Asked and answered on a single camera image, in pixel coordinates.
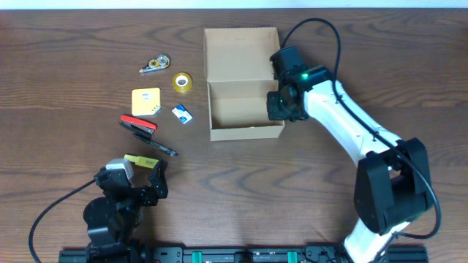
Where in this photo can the blue white eraser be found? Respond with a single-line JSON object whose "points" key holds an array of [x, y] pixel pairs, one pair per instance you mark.
{"points": [[182, 114]]}

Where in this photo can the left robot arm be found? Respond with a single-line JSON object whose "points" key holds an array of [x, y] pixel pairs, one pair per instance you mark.
{"points": [[112, 219]]}

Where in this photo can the yellow tape roll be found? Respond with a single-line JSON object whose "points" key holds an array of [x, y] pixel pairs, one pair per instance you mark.
{"points": [[182, 82]]}

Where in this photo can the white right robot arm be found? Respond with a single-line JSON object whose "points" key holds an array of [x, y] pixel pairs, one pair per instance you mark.
{"points": [[393, 183]]}

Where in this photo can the yellow highlighter marker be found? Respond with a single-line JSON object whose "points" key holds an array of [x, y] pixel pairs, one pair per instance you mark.
{"points": [[142, 161]]}

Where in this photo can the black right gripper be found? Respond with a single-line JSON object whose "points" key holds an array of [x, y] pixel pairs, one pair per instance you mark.
{"points": [[275, 108]]}

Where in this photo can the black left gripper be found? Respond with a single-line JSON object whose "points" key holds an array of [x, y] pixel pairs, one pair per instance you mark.
{"points": [[145, 193]]}

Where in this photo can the red black stapler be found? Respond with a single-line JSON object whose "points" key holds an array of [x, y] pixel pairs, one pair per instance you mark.
{"points": [[138, 126]]}

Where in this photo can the yellow sticky note pad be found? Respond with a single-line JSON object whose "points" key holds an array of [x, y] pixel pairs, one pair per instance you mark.
{"points": [[146, 101]]}

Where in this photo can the brown cardboard box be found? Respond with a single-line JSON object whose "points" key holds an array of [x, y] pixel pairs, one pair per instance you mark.
{"points": [[239, 75]]}

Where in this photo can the correction tape dispenser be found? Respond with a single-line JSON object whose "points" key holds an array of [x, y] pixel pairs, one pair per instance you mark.
{"points": [[158, 63]]}

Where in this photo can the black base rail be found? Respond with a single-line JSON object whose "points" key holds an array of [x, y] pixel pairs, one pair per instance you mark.
{"points": [[309, 254]]}

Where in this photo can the black pen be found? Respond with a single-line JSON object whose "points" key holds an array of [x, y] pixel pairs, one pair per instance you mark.
{"points": [[162, 148]]}

